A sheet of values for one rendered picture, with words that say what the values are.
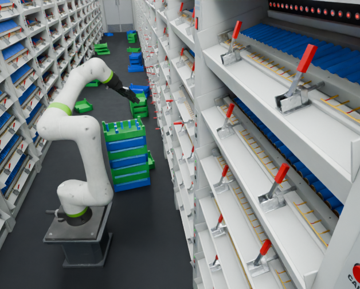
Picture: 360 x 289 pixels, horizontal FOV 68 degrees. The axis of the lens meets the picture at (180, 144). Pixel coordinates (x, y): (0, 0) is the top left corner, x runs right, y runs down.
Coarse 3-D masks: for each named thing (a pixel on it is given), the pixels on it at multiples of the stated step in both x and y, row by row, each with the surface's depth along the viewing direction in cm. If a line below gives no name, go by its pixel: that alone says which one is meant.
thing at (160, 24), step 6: (156, 0) 192; (156, 12) 196; (156, 18) 200; (156, 24) 205; (162, 24) 201; (156, 30) 210; (162, 48) 210; (162, 54) 212; (162, 72) 219; (162, 78) 222; (162, 96) 230; (162, 108) 235; (162, 114) 239; (162, 120) 246
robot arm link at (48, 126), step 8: (56, 104) 128; (64, 104) 130; (48, 112) 123; (56, 112) 124; (64, 112) 128; (40, 120) 120; (48, 120) 120; (56, 120) 120; (40, 128) 120; (48, 128) 119; (56, 128) 119; (48, 136) 121; (56, 136) 121
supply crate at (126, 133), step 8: (104, 128) 211; (112, 128) 214; (120, 128) 214; (128, 128) 214; (136, 128) 214; (144, 128) 201; (104, 136) 195; (112, 136) 196; (120, 136) 198; (128, 136) 201; (136, 136) 203
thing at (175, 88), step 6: (174, 84) 153; (180, 84) 154; (174, 90) 155; (180, 90) 154; (174, 96) 150; (180, 96) 147; (180, 108) 135; (186, 108) 133; (186, 114) 128; (192, 114) 126; (186, 120) 123; (186, 126) 119; (192, 132) 113; (192, 138) 102
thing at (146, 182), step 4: (148, 180) 226; (128, 184) 222; (132, 184) 223; (136, 184) 224; (140, 184) 226; (144, 184) 227; (148, 184) 228; (116, 188) 220; (120, 188) 221; (124, 188) 223; (128, 188) 224; (132, 188) 225
